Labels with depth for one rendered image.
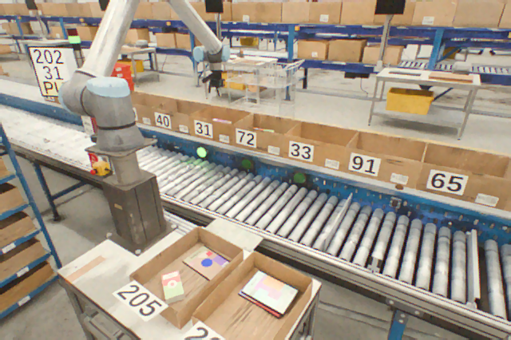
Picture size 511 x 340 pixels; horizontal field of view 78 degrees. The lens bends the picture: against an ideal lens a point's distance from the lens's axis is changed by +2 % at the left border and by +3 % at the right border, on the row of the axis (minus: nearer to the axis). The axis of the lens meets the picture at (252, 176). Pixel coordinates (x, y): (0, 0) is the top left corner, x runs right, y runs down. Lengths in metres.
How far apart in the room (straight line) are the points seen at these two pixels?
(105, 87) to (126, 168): 0.35
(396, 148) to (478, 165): 0.42
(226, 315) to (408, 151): 1.44
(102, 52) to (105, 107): 0.30
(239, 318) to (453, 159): 1.49
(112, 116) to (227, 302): 0.86
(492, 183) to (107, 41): 1.87
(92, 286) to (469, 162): 2.01
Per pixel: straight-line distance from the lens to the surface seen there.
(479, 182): 1.87
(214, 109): 2.60
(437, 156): 2.12
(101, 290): 1.50
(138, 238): 1.60
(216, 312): 1.29
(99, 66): 1.57
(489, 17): 6.21
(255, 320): 1.26
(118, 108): 1.37
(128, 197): 1.47
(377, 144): 2.14
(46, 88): 2.45
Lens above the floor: 1.79
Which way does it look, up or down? 30 degrees down
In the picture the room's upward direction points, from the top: 1 degrees counter-clockwise
